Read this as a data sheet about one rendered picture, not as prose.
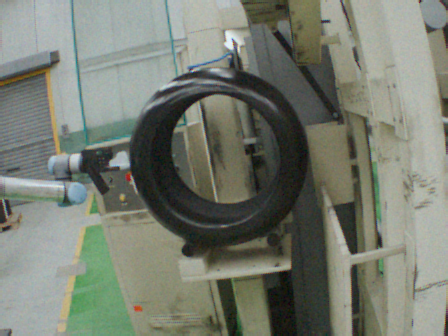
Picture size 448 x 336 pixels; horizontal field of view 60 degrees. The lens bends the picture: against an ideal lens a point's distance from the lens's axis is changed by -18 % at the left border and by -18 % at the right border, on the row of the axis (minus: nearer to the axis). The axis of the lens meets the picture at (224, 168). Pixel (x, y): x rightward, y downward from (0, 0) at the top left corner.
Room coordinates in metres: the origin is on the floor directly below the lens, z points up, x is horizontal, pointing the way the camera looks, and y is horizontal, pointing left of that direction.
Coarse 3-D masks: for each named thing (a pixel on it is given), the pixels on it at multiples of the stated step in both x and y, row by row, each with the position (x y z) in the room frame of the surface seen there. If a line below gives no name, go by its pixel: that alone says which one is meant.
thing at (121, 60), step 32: (96, 0) 2.25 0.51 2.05; (128, 0) 2.22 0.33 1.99; (160, 0) 2.19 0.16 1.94; (96, 32) 2.25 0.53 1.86; (128, 32) 2.22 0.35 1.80; (160, 32) 2.20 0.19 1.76; (96, 64) 2.25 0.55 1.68; (128, 64) 2.22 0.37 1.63; (160, 64) 2.20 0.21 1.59; (96, 96) 2.26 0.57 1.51; (128, 96) 2.23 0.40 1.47; (96, 128) 2.26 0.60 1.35; (128, 128) 2.23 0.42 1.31
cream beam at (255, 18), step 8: (240, 0) 1.25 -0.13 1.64; (248, 0) 1.26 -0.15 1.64; (256, 0) 1.28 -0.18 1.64; (264, 0) 1.29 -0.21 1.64; (272, 0) 1.30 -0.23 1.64; (280, 0) 1.30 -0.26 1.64; (248, 8) 1.39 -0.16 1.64; (256, 8) 1.41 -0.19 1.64; (264, 8) 1.42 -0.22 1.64; (272, 8) 1.44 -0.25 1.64; (248, 16) 1.54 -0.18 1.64; (256, 16) 1.56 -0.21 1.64; (264, 16) 1.58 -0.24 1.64; (272, 16) 1.60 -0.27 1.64; (280, 16) 1.62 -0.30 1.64
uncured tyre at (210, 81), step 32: (160, 96) 1.43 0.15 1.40; (192, 96) 1.40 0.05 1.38; (256, 96) 1.37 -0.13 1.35; (160, 128) 1.70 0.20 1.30; (288, 128) 1.36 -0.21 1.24; (160, 160) 1.70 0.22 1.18; (288, 160) 1.36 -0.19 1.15; (160, 192) 1.45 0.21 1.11; (192, 192) 1.70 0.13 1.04; (288, 192) 1.37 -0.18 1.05; (160, 224) 1.47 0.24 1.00; (192, 224) 1.41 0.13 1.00; (224, 224) 1.41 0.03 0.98; (256, 224) 1.38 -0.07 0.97
